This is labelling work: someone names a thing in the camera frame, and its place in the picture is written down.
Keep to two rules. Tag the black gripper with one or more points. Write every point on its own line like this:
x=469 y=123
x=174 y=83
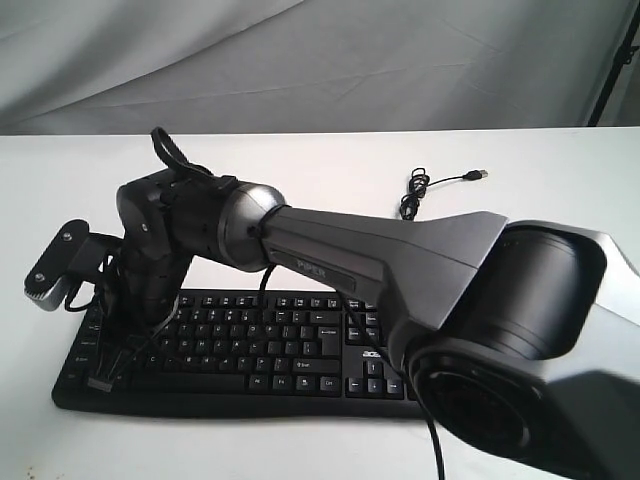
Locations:
x=135 y=290

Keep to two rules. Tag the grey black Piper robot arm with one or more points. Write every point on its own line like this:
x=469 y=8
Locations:
x=521 y=339

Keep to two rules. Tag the black acer keyboard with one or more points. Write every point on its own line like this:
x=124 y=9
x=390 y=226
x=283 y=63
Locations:
x=232 y=354

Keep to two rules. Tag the grey backdrop cloth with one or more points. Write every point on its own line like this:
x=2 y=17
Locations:
x=124 y=67

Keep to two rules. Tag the black light stand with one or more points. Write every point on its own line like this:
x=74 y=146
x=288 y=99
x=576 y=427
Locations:
x=615 y=86

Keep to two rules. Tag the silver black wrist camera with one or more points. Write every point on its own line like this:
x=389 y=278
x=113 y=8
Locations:
x=74 y=256

